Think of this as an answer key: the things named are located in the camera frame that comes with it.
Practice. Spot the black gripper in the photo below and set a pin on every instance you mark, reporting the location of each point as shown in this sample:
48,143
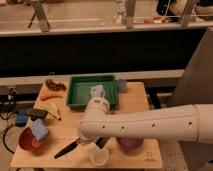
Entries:
101,142

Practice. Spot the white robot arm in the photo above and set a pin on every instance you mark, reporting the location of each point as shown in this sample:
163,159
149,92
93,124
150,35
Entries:
193,123

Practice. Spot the white paper cup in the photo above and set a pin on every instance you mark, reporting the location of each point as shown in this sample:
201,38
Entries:
99,157

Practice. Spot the purple bowl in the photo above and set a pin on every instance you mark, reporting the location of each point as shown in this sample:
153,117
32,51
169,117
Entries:
129,143

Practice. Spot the white crumpled cloth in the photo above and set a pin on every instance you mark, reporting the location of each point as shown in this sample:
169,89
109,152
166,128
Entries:
97,91

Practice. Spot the green plastic tray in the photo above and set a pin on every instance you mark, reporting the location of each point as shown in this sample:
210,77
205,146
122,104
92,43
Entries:
78,93

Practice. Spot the yellow banana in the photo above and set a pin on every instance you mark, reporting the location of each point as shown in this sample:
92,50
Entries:
53,110

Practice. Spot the blue sponge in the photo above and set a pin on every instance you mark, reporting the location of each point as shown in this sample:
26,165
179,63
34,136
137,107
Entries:
39,130

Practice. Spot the black phone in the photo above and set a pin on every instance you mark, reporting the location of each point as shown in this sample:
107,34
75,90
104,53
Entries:
37,113

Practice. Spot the red grapes bunch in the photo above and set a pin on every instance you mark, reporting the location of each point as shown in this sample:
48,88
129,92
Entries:
51,85

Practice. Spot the orange carrot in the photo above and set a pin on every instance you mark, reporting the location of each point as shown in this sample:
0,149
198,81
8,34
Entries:
49,96

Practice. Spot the orange bowl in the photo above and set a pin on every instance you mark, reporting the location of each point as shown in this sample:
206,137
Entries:
28,142

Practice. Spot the blue box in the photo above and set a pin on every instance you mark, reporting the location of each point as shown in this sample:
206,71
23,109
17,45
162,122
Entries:
21,118

